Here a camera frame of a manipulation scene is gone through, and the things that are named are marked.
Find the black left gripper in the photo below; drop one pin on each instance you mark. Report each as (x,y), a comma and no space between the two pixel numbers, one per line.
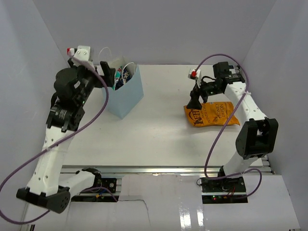
(109,73)

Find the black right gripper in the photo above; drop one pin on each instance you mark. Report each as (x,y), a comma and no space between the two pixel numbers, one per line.
(197,92)

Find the teal Fox's mint candy bag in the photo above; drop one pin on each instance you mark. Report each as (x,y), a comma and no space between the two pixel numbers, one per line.
(118,75)

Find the blue Kettle chips bag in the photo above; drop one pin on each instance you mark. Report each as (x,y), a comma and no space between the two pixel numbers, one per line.
(126,78)

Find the orange Kettle chips bag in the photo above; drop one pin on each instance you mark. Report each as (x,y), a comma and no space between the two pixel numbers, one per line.
(211,114)

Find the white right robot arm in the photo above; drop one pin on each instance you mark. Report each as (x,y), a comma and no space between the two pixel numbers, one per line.
(258,132)

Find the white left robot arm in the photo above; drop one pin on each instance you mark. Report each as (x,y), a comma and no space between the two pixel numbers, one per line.
(44,188)

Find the light blue paper bag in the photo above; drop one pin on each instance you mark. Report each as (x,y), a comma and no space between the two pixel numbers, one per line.
(123,100)

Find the white front cover sheet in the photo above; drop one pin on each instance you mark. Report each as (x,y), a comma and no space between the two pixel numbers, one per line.
(174,203)

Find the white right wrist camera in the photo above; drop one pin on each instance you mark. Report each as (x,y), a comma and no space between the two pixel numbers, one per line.
(196,76)

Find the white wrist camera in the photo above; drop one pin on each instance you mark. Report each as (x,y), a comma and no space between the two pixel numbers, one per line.
(196,76)
(80,58)

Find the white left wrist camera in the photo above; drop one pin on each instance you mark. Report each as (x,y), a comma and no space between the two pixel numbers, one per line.
(80,58)

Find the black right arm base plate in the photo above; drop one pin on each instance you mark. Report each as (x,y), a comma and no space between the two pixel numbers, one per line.
(227,185)

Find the aluminium front frame rail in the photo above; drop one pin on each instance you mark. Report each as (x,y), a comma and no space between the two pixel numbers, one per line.
(155,170)

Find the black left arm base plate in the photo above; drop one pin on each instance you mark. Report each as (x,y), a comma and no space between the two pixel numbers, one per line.
(109,183)

